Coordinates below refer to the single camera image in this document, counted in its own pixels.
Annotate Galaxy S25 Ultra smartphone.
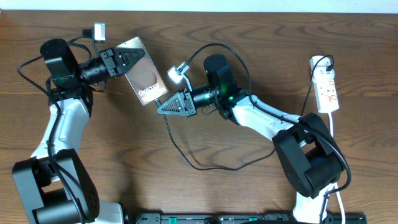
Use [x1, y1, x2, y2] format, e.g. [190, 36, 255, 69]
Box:
[117, 36, 169, 106]

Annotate black USB charging cable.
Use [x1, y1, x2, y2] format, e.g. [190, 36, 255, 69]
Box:
[154, 55, 335, 172]

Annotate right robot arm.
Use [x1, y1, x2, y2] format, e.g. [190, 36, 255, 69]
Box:
[156, 54, 349, 223]

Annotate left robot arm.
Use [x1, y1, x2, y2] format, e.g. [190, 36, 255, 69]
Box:
[12, 39, 147, 223]

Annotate white power strip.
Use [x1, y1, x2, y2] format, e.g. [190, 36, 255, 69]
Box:
[310, 55, 339, 114]

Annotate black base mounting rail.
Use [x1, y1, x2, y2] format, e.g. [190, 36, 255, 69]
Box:
[135, 212, 368, 224]

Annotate white power strip cord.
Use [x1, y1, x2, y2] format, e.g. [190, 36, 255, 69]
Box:
[327, 112, 346, 224]

